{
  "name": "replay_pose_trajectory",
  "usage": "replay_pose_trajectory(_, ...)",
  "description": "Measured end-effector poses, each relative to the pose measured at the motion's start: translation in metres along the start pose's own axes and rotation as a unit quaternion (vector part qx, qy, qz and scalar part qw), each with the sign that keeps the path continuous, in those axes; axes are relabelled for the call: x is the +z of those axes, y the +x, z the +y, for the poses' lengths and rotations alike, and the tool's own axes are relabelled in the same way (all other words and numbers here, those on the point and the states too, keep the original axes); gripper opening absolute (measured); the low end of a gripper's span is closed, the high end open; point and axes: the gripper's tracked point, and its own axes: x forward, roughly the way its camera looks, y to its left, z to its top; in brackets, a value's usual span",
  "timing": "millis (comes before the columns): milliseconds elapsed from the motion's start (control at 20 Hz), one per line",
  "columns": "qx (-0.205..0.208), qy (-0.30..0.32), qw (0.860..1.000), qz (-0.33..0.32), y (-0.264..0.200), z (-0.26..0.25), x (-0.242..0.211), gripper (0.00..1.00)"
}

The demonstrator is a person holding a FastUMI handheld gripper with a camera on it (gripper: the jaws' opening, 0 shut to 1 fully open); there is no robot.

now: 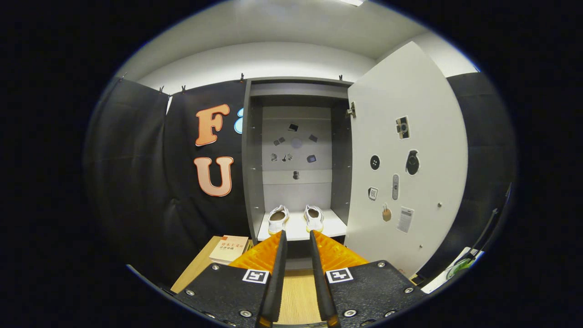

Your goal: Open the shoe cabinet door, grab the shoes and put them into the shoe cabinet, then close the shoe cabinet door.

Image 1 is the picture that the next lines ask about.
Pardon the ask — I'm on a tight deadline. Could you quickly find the black cable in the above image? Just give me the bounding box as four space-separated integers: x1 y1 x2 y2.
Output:
474 182 513 258

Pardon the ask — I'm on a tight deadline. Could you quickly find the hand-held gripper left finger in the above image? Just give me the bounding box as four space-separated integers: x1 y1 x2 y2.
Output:
173 230 288 328

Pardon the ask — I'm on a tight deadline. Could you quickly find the black backdrop cloth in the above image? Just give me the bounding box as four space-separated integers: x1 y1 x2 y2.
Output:
84 71 517 290

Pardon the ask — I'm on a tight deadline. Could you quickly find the green round object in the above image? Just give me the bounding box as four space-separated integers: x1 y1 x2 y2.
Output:
446 258 474 279

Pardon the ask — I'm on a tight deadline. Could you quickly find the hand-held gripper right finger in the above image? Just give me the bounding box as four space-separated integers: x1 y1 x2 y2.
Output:
310 230 426 328

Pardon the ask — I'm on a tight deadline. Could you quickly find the white sheet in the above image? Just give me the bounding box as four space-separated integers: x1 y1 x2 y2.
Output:
421 247 484 293

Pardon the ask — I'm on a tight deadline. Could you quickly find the beige cover book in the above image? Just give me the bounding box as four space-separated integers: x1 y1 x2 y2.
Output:
209 235 250 266

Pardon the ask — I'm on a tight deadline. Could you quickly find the white canvas shoe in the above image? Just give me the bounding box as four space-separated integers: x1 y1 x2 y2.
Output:
267 205 290 236
304 205 325 234

